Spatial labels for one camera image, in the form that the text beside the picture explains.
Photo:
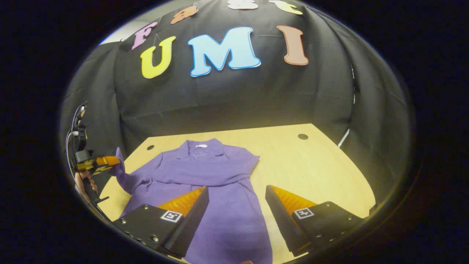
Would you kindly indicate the black backdrop cloth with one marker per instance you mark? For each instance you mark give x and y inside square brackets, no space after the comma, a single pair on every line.
[227,102]

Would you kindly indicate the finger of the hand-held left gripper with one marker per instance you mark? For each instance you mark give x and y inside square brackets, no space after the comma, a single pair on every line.
[108,160]

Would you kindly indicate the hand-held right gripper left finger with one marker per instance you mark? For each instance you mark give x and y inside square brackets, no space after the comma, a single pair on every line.
[192,223]

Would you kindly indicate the purple knit cardigan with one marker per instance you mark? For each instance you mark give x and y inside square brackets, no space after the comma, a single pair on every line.
[220,176]

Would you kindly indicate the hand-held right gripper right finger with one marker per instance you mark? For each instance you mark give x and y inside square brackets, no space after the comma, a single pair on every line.
[280,223]

